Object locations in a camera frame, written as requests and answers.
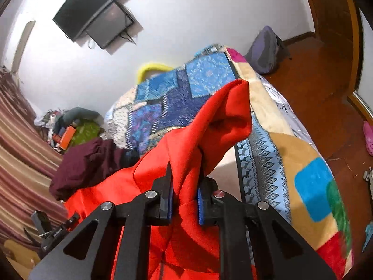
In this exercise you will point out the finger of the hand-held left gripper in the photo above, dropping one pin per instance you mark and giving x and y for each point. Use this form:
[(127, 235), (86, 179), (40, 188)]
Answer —
[(61, 229), (39, 221)]

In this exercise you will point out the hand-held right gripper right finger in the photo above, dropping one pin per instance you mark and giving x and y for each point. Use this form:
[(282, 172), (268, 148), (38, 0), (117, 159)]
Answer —
[(201, 207)]

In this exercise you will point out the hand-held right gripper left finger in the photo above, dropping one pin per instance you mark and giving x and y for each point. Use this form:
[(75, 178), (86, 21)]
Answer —
[(169, 207)]

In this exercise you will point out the red zip jacket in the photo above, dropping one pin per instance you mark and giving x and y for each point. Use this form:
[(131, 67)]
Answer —
[(189, 140)]

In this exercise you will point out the bamboo folding table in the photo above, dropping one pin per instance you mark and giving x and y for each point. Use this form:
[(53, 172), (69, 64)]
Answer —
[(20, 255)]

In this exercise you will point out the black patterned cloth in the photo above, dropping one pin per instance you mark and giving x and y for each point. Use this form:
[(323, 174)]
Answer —
[(129, 157)]

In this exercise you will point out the maroon folded garment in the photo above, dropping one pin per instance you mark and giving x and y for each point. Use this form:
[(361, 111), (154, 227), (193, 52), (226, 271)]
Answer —
[(87, 163)]

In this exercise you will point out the striped brown curtain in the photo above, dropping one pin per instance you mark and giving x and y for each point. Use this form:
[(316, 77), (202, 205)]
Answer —
[(23, 151)]

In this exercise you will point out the patchwork printed blanket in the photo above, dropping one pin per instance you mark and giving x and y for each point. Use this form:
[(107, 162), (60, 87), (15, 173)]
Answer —
[(262, 151)]

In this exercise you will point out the orange box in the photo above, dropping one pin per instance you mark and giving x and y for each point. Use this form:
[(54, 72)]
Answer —
[(67, 137)]

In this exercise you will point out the pile of clutter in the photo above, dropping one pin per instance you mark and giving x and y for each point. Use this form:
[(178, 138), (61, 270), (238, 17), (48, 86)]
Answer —
[(51, 128)]

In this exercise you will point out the grey plush toy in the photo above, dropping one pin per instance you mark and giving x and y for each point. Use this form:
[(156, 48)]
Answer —
[(81, 115)]

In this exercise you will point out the yellow fuzzy pillow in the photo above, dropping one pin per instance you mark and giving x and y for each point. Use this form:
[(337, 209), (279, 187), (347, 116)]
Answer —
[(151, 68)]

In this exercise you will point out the grey shoe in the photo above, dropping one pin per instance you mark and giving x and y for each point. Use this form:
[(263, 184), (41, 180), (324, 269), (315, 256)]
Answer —
[(369, 183)]

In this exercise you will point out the grey backpack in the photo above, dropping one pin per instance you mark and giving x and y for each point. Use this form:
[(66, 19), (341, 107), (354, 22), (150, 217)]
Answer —
[(266, 49)]

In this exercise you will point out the white air conditioner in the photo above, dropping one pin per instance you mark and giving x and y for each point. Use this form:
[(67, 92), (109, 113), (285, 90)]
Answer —
[(23, 46)]

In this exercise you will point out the pink clog shoe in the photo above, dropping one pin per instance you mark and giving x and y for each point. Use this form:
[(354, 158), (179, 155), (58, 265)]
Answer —
[(368, 138)]

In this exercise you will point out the wooden room door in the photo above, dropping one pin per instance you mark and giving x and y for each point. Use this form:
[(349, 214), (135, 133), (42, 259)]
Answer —
[(329, 20)]

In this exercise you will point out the small black wall monitor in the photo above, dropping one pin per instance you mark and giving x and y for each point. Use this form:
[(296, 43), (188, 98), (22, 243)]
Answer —
[(110, 26)]

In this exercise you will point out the black wall television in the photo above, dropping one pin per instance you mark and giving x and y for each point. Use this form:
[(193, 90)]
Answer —
[(87, 5)]

